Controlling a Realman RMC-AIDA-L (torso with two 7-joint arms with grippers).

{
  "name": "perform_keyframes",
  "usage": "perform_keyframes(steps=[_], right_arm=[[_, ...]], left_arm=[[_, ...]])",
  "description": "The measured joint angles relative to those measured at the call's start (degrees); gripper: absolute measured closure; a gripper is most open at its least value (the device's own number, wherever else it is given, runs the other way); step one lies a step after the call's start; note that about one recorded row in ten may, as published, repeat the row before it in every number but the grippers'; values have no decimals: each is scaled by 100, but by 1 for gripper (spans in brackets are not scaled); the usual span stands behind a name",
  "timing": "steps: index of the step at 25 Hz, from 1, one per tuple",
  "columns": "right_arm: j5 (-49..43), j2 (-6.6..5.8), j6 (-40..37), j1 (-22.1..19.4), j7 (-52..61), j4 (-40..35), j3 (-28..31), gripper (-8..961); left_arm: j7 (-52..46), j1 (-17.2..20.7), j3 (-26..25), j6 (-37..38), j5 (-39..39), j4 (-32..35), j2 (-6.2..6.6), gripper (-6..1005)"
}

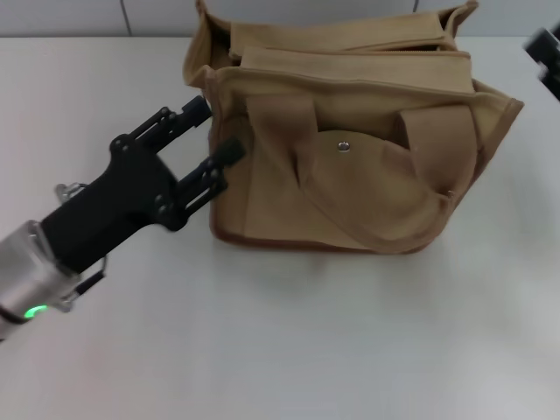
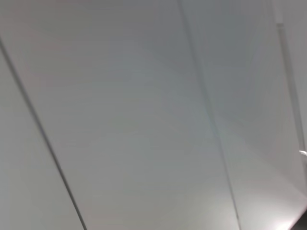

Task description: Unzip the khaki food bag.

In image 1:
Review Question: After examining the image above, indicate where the khaki canvas food bag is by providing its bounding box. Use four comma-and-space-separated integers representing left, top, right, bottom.
182, 0, 525, 256

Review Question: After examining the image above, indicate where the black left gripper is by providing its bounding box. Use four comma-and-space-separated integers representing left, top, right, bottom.
38, 95, 245, 273

